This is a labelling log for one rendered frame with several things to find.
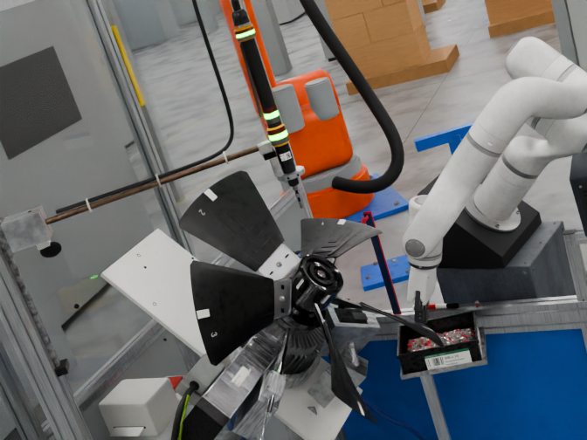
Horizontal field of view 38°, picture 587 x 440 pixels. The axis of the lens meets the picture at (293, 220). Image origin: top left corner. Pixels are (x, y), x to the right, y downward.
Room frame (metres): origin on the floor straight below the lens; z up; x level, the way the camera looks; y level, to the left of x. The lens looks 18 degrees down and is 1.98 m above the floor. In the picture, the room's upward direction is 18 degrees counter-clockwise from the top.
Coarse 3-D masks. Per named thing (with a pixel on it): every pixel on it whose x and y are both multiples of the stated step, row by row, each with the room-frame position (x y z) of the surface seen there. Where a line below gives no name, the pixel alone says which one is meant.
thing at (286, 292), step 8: (280, 280) 1.85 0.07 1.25; (288, 280) 1.86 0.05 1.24; (280, 288) 1.84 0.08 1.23; (288, 288) 1.86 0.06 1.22; (280, 296) 1.84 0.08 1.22; (288, 296) 1.86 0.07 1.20; (280, 304) 1.84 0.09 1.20; (288, 304) 1.86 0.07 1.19; (280, 312) 1.84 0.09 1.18; (288, 312) 1.85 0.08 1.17
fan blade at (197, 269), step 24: (192, 264) 1.73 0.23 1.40; (192, 288) 1.70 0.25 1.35; (216, 288) 1.73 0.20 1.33; (240, 288) 1.76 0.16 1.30; (264, 288) 1.80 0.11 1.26; (216, 312) 1.70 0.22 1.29; (240, 312) 1.74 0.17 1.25; (264, 312) 1.79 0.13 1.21; (240, 336) 1.73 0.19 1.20; (216, 360) 1.66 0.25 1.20
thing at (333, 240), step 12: (300, 228) 2.21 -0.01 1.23; (312, 228) 2.19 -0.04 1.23; (324, 228) 2.18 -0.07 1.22; (336, 228) 2.17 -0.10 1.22; (348, 228) 2.16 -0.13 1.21; (360, 228) 2.17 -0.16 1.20; (372, 228) 2.17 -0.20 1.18; (312, 240) 2.13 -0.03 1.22; (324, 240) 2.11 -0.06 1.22; (336, 240) 2.09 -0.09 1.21; (348, 240) 2.09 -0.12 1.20; (360, 240) 2.08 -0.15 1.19; (300, 252) 2.09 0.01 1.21; (312, 252) 2.06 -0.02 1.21; (324, 252) 2.04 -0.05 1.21; (336, 252) 2.02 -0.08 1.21
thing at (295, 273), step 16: (320, 256) 1.93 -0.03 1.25; (304, 272) 1.85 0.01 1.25; (336, 272) 1.90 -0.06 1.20; (304, 288) 1.84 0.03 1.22; (320, 288) 1.83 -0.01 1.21; (336, 288) 1.85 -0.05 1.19; (304, 304) 1.85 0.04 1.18; (320, 304) 1.85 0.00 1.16; (288, 320) 1.86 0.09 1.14; (304, 320) 1.87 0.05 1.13
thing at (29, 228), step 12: (12, 216) 1.96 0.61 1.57; (24, 216) 1.91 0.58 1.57; (36, 216) 1.91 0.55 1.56; (0, 228) 1.91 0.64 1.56; (12, 228) 1.90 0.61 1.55; (24, 228) 1.90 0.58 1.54; (36, 228) 1.91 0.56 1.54; (48, 228) 1.94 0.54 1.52; (12, 240) 1.90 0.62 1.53; (24, 240) 1.90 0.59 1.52; (36, 240) 1.90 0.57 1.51; (48, 240) 1.91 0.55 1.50; (12, 252) 1.90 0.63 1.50
